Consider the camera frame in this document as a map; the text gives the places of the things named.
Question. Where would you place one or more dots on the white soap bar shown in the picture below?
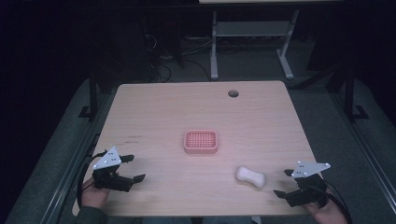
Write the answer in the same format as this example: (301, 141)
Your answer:
(250, 177)

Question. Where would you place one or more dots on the person's left hand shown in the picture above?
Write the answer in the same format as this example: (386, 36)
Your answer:
(93, 196)

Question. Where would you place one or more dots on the black metal stand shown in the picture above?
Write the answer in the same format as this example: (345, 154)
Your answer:
(92, 93)
(350, 93)

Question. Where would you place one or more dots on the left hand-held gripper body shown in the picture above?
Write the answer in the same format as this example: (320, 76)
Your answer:
(107, 159)

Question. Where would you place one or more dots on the person's right hand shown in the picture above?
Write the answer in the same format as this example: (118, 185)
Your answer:
(325, 212)

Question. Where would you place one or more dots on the pink soap dish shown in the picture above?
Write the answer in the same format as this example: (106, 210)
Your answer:
(200, 142)

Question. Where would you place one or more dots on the metal frame rail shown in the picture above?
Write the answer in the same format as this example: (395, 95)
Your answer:
(367, 152)
(67, 168)

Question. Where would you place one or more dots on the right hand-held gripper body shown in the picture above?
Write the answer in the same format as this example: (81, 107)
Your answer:
(308, 169)

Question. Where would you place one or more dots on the white metal desk frame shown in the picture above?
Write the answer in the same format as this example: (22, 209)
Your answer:
(252, 28)

